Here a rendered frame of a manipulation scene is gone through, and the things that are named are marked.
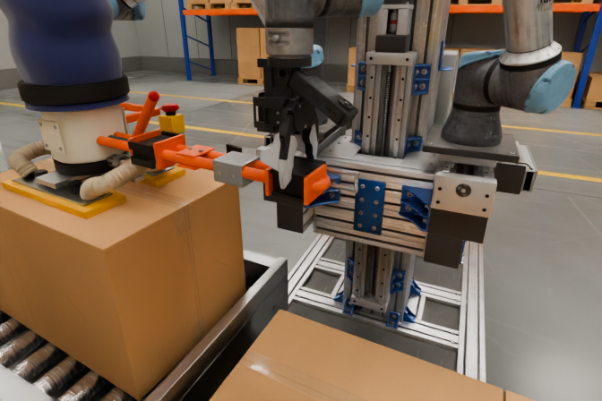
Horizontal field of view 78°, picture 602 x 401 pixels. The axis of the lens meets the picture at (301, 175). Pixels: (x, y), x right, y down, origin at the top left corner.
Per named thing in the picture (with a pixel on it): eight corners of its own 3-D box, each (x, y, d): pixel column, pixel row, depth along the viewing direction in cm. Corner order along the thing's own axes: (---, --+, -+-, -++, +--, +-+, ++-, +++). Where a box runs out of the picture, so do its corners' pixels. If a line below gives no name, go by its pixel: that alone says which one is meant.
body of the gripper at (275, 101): (277, 122, 70) (275, 54, 65) (318, 128, 66) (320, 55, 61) (253, 132, 64) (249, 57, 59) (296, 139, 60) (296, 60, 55)
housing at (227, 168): (212, 182, 72) (210, 159, 71) (235, 170, 78) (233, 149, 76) (242, 189, 69) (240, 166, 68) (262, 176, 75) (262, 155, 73)
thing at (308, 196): (265, 195, 66) (263, 169, 64) (287, 181, 72) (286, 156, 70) (307, 206, 62) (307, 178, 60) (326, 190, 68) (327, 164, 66)
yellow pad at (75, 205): (2, 189, 94) (-5, 170, 92) (44, 175, 102) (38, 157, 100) (86, 220, 79) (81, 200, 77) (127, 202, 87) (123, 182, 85)
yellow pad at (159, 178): (75, 165, 109) (72, 149, 108) (107, 155, 118) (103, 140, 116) (158, 188, 94) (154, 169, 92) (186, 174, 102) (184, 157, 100)
